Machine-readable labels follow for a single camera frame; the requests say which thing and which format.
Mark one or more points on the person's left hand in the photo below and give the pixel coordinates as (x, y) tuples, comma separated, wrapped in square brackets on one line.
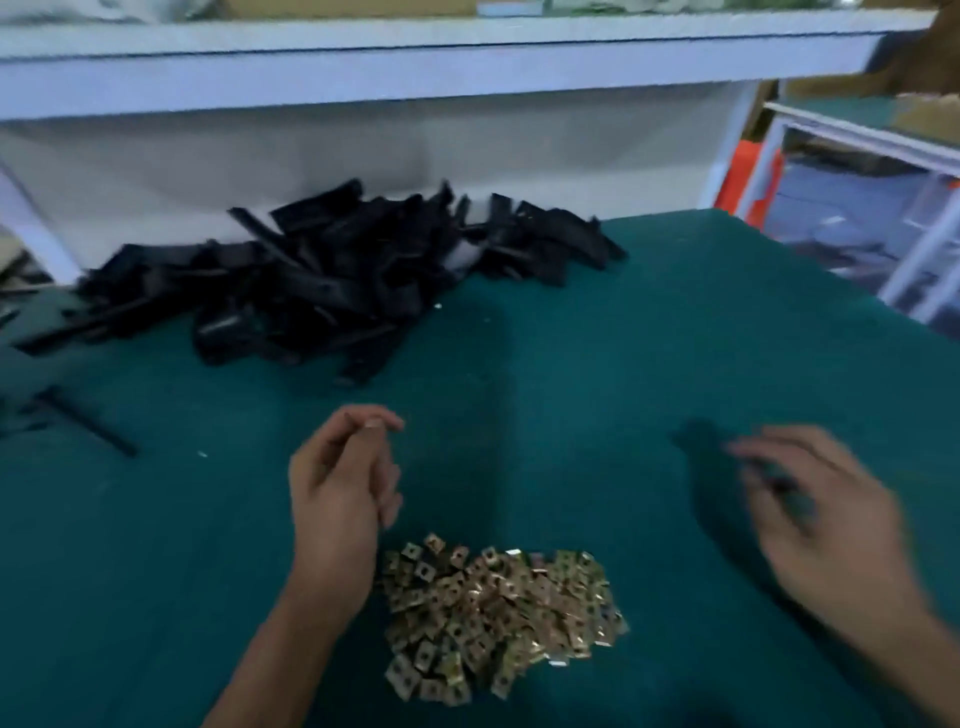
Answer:
[(338, 510)]

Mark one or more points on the person's right hand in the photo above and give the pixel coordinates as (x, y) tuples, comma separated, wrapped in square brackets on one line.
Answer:
[(840, 533)]

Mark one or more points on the pile of brass clip nuts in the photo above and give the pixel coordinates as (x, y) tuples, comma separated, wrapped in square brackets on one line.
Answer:
[(495, 615)]

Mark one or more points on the pile of black plastic brackets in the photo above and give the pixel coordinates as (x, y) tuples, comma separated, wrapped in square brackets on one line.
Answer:
[(345, 270)]

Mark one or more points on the green table cloth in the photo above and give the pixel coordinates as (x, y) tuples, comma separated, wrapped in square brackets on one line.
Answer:
[(570, 450)]

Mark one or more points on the thin black plastic strip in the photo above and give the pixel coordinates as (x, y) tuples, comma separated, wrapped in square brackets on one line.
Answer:
[(83, 420)]

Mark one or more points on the brown cardboard box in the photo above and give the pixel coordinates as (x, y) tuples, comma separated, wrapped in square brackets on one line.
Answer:
[(930, 117)]

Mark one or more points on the white shelf beam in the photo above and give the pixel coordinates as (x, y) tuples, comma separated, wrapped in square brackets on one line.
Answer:
[(420, 60)]

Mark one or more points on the white metal rack frame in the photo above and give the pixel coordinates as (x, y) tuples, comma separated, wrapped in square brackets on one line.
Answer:
[(840, 143)]

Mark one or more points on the white metal post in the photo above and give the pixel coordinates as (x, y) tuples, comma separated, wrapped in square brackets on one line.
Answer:
[(38, 225)]

